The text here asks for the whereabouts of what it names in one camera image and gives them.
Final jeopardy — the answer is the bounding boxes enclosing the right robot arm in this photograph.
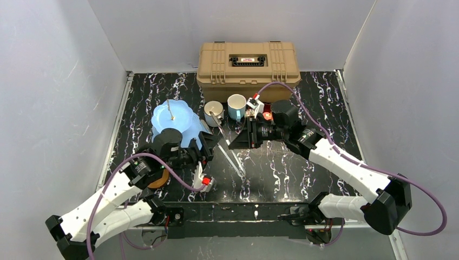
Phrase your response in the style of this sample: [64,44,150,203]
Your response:
[228,100,412,235]

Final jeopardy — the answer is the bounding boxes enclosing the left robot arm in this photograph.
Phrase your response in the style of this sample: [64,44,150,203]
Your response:
[45,128,220,259]

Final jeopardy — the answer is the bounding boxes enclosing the light blue mug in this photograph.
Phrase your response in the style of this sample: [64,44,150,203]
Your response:
[227,94,247,122]

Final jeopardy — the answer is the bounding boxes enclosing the white mug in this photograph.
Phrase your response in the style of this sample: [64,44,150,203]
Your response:
[204,101,224,127]

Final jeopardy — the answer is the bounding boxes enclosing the blue three-tier cake stand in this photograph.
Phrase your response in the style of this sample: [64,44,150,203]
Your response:
[151,99,208,149]

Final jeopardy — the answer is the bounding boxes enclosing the brown wooden coaster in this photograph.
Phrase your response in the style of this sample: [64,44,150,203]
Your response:
[147,169,169,189]

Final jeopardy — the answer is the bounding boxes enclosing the tan plastic toolbox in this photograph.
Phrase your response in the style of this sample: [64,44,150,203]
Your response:
[196,41,301,103]

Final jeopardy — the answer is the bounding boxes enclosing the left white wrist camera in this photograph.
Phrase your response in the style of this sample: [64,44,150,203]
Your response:
[192,162,214,192]

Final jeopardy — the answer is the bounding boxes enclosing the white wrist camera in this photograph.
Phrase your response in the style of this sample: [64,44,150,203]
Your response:
[192,162,214,192]
[245,93,265,118]

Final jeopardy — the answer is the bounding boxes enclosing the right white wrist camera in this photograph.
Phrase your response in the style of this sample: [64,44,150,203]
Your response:
[245,93,265,118]

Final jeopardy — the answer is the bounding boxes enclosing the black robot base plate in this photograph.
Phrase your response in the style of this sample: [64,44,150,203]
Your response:
[158,200,345,241]

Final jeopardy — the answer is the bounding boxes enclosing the aluminium frame rail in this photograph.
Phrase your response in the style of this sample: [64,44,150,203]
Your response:
[305,203,399,230]

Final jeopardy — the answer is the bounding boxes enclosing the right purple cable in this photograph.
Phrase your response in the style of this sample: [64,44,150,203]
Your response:
[255,81,448,248]

